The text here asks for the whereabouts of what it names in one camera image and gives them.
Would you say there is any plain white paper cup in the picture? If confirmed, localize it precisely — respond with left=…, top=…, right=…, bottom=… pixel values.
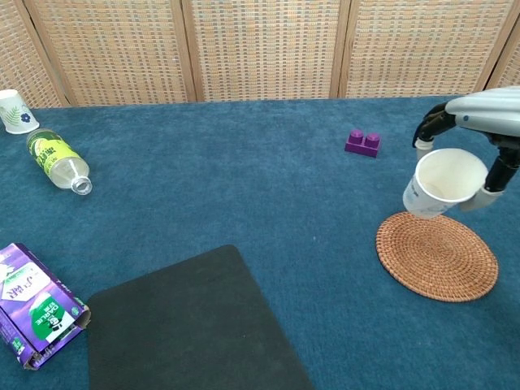
left=402, top=148, right=489, bottom=220

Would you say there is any brown round woven coaster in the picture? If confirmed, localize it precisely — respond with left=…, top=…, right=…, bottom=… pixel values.
left=375, top=211, right=500, bottom=303

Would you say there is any clear bottle with green label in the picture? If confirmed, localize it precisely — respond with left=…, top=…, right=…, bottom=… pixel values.
left=26, top=128, right=93, bottom=197

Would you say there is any woven folding screen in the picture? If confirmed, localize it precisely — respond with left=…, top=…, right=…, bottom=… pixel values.
left=0, top=0, right=520, bottom=109

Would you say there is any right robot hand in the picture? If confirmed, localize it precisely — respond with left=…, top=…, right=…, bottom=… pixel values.
left=412, top=85, right=520, bottom=213

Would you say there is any white cup with flower print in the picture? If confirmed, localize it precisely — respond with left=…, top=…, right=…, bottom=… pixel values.
left=0, top=89, right=41, bottom=135

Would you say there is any purple toy building brick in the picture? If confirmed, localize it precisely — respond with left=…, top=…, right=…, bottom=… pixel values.
left=344, top=128, right=383, bottom=159

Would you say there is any purple drink carton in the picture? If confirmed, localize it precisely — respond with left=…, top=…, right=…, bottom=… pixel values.
left=0, top=242, right=91, bottom=371

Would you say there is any black rectangular mat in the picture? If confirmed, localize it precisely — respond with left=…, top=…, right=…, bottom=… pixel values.
left=86, top=244, right=316, bottom=390

